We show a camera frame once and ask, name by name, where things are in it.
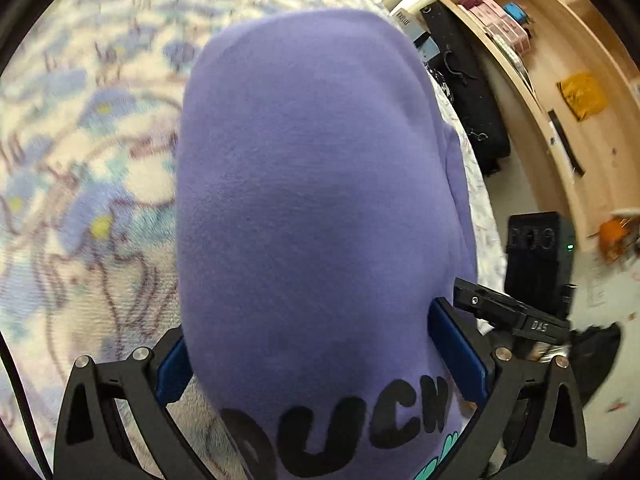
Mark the black white patterned cloth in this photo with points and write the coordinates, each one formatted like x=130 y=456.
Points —
x=442 y=82

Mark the blue white carton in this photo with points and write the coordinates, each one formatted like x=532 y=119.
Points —
x=415 y=32

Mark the stack of pink boxes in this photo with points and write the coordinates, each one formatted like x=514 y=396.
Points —
x=497 y=27

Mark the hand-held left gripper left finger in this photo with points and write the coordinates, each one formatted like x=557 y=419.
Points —
x=172 y=371

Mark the yellow cloth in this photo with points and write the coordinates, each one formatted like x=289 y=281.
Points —
x=582 y=96

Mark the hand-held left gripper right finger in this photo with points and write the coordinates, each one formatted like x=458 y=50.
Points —
x=457 y=350

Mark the purple zip hoodie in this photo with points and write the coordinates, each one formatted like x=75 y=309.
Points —
x=320 y=210

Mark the black bar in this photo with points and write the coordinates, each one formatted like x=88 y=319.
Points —
x=565 y=142

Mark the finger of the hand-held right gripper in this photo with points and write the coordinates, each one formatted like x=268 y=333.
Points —
x=487 y=302

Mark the wooden shelf unit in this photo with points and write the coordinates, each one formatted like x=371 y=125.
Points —
x=575 y=50

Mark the purple floral bed blanket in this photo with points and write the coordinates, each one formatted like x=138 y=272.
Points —
x=90 y=160

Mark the long black bag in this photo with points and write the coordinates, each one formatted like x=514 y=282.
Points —
x=470 y=95

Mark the orange object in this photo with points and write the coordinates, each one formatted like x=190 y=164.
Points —
x=614 y=237

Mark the dark cloth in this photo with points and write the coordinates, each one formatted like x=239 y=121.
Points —
x=597 y=360

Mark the small blue box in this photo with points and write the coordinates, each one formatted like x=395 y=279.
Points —
x=515 y=12

